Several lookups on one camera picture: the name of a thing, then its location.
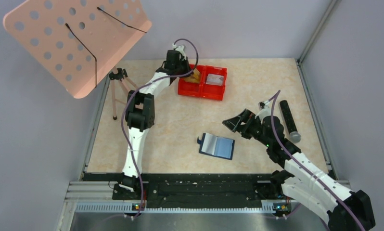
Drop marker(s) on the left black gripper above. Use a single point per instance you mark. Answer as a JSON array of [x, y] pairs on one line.
[[185, 61]]

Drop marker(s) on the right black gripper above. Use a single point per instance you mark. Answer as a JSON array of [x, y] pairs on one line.
[[234, 123]]

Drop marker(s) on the navy blue card holder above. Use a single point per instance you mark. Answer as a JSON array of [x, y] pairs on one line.
[[215, 146]]

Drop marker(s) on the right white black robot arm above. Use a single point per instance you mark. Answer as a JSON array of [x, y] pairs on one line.
[[340, 208]]

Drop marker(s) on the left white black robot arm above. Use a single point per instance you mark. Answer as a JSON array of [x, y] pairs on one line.
[[139, 113]]

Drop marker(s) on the silver card in bin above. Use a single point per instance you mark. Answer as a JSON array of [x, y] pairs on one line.
[[214, 79]]

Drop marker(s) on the left red plastic bin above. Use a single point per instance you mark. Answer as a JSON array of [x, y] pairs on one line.
[[192, 89]]

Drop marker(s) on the red plastic bin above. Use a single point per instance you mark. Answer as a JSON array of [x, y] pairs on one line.
[[214, 92], [192, 89]]

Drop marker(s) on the right red plastic bin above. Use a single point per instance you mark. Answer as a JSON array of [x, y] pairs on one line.
[[214, 92]]

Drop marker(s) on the black microphone with grey head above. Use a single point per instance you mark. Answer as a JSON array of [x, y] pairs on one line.
[[294, 135]]

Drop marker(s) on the pink perforated music stand desk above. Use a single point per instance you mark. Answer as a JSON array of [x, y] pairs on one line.
[[78, 41]]

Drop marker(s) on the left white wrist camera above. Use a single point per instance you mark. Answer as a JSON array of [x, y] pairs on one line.
[[180, 49]]

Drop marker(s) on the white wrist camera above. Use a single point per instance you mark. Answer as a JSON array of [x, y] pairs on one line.
[[180, 49], [264, 109]]

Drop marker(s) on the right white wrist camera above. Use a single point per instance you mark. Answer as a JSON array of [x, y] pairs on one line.
[[264, 109]]

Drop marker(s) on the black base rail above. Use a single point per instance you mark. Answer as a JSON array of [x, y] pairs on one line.
[[180, 193]]

